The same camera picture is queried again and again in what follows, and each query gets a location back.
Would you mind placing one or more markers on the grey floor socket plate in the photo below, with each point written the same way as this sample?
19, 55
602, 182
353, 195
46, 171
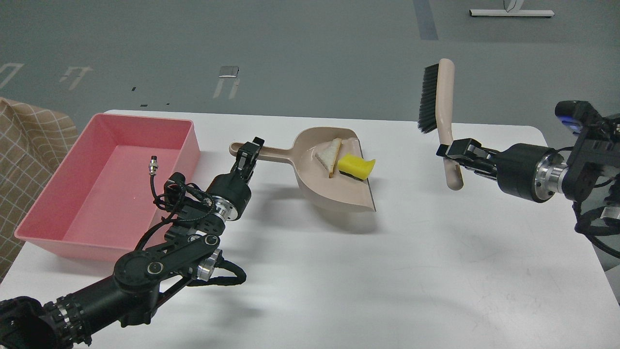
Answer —
229, 72

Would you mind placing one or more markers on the beige checkered cloth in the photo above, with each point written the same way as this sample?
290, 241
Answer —
33, 143

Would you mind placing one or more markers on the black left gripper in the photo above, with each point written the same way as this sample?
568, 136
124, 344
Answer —
233, 187

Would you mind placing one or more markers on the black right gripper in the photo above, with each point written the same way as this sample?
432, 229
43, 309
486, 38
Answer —
530, 172

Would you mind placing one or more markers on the pink plastic bin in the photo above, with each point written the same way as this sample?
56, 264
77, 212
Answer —
98, 203

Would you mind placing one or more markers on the white table leg base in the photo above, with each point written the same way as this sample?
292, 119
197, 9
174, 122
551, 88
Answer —
511, 9

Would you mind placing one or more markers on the beige hand brush black bristles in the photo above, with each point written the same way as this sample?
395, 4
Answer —
435, 112

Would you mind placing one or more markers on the white bread slice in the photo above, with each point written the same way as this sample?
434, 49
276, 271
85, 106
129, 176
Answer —
328, 157

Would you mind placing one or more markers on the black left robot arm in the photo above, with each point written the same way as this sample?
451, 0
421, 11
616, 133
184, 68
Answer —
182, 250

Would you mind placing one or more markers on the yellow green sponge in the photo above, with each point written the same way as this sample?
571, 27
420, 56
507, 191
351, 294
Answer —
356, 166

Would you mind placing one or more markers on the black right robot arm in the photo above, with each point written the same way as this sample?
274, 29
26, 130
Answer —
588, 176

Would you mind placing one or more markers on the beige plastic dustpan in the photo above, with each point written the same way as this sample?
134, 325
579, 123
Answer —
337, 192

